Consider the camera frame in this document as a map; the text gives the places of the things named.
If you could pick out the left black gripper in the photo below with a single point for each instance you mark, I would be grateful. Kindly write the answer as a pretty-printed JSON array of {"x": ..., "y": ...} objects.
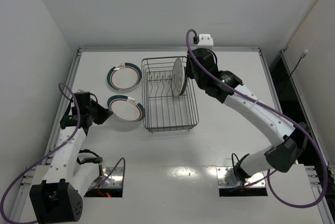
[{"x": 97, "y": 111}]

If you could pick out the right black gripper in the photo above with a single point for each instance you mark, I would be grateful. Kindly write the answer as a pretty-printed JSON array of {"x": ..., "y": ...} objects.
[{"x": 192, "y": 66}]

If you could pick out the small teal patterned plate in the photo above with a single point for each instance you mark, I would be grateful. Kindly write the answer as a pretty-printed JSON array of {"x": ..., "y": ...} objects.
[{"x": 184, "y": 84}]

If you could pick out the white grey rimmed plate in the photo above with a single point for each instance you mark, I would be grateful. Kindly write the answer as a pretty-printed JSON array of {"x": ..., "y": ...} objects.
[{"x": 177, "y": 77}]

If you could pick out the green red rimmed plate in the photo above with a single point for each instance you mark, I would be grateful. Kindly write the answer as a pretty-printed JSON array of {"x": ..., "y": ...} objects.
[
  {"x": 124, "y": 77},
  {"x": 126, "y": 108}
]

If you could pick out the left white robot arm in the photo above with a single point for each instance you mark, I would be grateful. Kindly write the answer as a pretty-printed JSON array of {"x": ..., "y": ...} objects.
[{"x": 59, "y": 196}]

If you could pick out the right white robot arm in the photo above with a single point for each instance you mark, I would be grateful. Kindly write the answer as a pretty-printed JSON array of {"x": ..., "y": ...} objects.
[{"x": 287, "y": 142}]

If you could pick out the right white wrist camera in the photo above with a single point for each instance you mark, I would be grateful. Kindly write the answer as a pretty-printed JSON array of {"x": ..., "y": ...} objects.
[{"x": 203, "y": 41}]

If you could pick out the metal wire dish rack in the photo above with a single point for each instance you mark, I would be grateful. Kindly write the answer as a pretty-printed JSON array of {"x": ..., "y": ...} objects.
[{"x": 164, "y": 111}]

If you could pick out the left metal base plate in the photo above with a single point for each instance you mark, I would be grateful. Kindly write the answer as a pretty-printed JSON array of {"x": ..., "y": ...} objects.
[{"x": 115, "y": 180}]

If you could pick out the metal base plate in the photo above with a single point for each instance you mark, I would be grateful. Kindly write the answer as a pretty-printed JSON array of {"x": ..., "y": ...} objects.
[
  {"x": 115, "y": 180},
  {"x": 225, "y": 180}
]

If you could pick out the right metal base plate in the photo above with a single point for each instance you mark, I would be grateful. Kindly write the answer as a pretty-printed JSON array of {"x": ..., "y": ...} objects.
[{"x": 225, "y": 180}]

